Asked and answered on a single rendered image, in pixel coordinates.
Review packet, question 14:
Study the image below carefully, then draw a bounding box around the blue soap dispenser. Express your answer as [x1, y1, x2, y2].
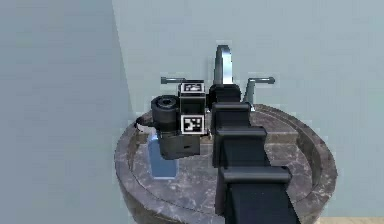
[147, 129, 180, 180]

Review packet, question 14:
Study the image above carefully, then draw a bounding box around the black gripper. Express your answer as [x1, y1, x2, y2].
[134, 95, 202, 161]

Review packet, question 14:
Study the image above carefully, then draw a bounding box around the round grey marble sink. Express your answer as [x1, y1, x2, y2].
[113, 103, 339, 224]

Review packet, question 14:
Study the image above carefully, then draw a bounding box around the grey faucet handle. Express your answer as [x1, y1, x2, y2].
[160, 76, 187, 85]
[242, 76, 276, 112]

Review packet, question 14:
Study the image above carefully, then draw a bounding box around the chrome faucet spout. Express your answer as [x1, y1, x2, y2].
[212, 44, 235, 86]

